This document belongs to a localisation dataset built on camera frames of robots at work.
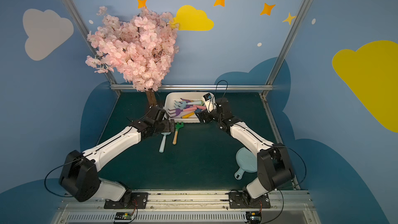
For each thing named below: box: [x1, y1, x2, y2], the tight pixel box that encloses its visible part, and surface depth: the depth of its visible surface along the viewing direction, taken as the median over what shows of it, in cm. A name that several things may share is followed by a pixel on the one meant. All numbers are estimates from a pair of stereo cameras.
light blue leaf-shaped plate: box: [234, 147, 258, 180], surface depth 90 cm
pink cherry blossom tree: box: [86, 5, 180, 108], surface depth 67 cm
